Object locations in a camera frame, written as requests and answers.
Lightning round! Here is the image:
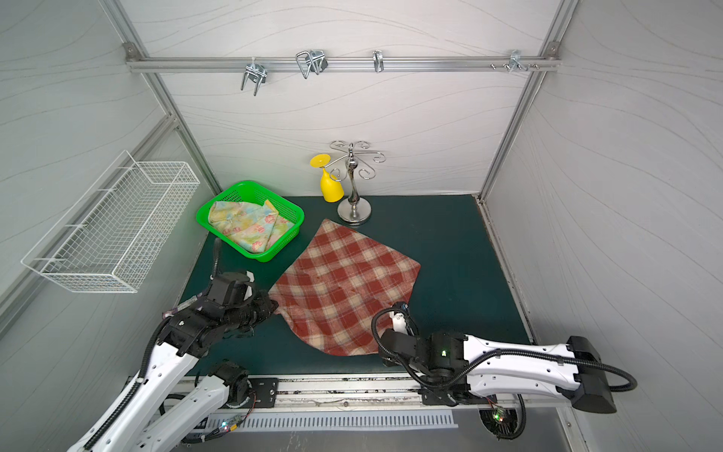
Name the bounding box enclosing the red plaid skirt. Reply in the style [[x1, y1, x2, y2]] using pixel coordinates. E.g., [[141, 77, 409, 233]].
[[269, 220, 421, 357]]

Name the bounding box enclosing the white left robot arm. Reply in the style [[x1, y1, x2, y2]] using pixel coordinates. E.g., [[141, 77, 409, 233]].
[[70, 284, 279, 451]]

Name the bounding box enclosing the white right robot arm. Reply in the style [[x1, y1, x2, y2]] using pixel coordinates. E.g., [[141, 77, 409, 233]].
[[378, 329, 617, 414]]

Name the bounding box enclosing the purple snack packet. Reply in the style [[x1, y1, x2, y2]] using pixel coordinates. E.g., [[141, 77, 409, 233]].
[[162, 302, 188, 319]]

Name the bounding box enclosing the pastel floral skirt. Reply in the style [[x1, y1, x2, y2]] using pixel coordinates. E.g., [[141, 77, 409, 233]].
[[208, 200, 295, 254]]

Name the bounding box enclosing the green plastic basket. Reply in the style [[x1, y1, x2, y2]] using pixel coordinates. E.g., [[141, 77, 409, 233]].
[[196, 181, 305, 263]]

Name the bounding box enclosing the white vent strip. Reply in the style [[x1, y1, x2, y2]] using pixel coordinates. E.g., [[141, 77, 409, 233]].
[[233, 410, 459, 433]]

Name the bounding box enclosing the chrome cup holder stand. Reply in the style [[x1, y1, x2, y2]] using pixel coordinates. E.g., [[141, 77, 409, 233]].
[[324, 140, 386, 226]]

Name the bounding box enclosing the yellow plastic goblet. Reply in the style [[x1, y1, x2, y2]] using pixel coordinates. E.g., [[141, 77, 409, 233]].
[[310, 154, 345, 203]]

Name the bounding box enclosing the metal u-bolt clamp left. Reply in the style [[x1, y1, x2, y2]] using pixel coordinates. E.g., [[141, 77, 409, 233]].
[[240, 60, 267, 96]]

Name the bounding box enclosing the metal u-bolt clamp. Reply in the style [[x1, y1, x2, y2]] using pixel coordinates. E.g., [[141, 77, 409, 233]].
[[240, 60, 267, 96], [295, 49, 329, 79]]

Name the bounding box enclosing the metal u-bolt clamp middle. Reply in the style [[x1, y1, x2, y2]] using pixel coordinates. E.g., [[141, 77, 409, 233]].
[[295, 49, 329, 79]]

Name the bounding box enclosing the metal hook clamp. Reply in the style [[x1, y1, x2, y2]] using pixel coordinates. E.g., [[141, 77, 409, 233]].
[[372, 50, 384, 73]]

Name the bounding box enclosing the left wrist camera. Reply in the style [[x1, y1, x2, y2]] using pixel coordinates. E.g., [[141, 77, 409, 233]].
[[207, 272, 254, 308]]

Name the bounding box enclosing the white wire basket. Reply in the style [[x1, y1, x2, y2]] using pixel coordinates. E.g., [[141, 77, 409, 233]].
[[21, 151, 200, 294]]

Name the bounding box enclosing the aluminium crossbar rail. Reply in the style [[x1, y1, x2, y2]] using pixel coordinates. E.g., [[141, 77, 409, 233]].
[[126, 54, 561, 73]]

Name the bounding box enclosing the metal bracket right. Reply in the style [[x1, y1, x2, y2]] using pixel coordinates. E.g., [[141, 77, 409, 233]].
[[490, 50, 540, 73]]

